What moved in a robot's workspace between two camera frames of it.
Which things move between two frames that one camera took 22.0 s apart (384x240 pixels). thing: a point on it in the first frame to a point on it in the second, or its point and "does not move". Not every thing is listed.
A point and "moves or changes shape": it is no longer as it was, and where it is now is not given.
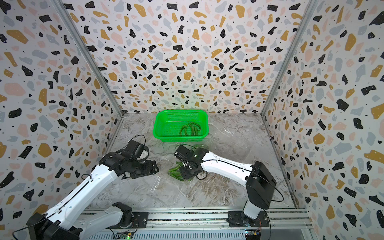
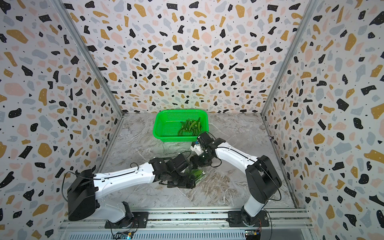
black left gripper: x=151 y=168 to x=187 y=184
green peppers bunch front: x=191 y=129 moves or changes shape
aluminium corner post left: x=89 y=57 does not move
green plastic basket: x=181 y=125 does not move
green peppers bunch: x=176 y=172 moves or changes shape
